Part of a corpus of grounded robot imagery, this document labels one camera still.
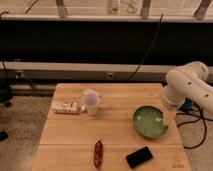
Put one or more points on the white labelled small box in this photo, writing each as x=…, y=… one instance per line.
x=64, y=107

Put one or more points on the black object at left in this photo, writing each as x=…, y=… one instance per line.
x=5, y=93

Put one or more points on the blue power adapter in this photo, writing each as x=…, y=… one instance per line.
x=186, y=106

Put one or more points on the black rectangular sponge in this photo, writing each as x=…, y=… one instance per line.
x=138, y=157

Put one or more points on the green ceramic plate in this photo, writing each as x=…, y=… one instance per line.
x=148, y=122

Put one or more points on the white ceramic cup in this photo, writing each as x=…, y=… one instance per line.
x=90, y=101

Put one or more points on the red chili pepper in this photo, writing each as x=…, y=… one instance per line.
x=98, y=154

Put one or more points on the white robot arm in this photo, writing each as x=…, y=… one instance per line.
x=188, y=81

